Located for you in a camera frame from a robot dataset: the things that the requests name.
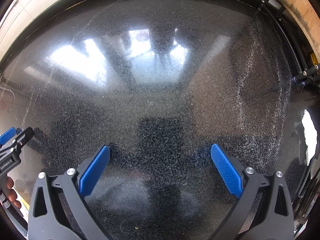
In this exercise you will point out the black metal rack frame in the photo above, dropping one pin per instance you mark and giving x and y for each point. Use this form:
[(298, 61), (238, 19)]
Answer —
[(298, 23)]

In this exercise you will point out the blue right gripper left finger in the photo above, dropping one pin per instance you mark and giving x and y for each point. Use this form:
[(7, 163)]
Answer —
[(91, 169)]

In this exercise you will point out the left hand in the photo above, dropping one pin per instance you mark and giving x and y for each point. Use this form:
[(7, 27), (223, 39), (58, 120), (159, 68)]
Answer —
[(12, 196)]

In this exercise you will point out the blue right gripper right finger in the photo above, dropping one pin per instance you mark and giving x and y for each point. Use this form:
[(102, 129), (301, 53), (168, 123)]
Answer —
[(228, 172)]

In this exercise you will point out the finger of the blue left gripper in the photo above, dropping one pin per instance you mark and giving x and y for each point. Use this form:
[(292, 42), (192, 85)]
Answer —
[(6, 136)]

